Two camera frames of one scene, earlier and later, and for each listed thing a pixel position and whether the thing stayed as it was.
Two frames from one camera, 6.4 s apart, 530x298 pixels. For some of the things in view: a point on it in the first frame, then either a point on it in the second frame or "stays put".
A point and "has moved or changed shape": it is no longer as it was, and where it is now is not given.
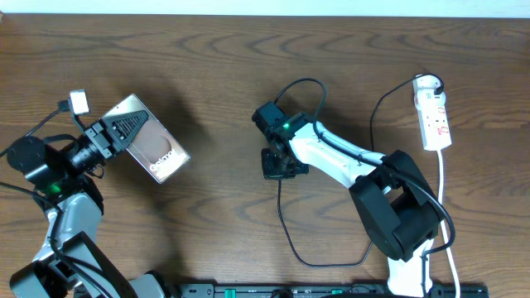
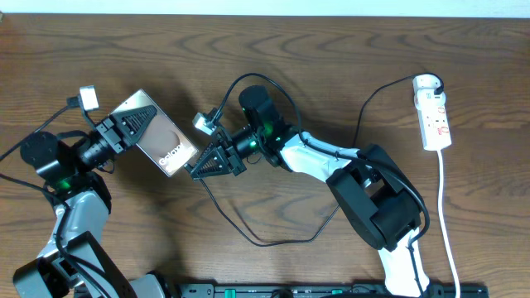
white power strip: [432, 112] stays put
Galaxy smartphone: [154, 146] has moved or changed shape
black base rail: [311, 290] stays put
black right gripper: [270, 174] -> [223, 165]
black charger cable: [439, 91] -> [349, 177]
